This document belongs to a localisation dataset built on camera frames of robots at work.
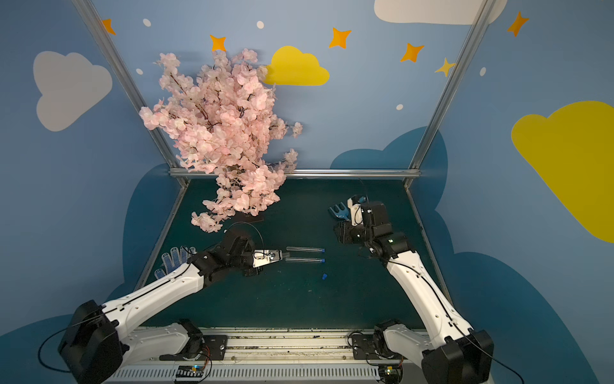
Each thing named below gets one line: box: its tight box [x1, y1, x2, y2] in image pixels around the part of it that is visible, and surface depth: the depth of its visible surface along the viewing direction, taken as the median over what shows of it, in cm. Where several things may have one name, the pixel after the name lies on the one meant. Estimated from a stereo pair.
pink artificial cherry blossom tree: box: [139, 48, 304, 233], surface depth 72 cm
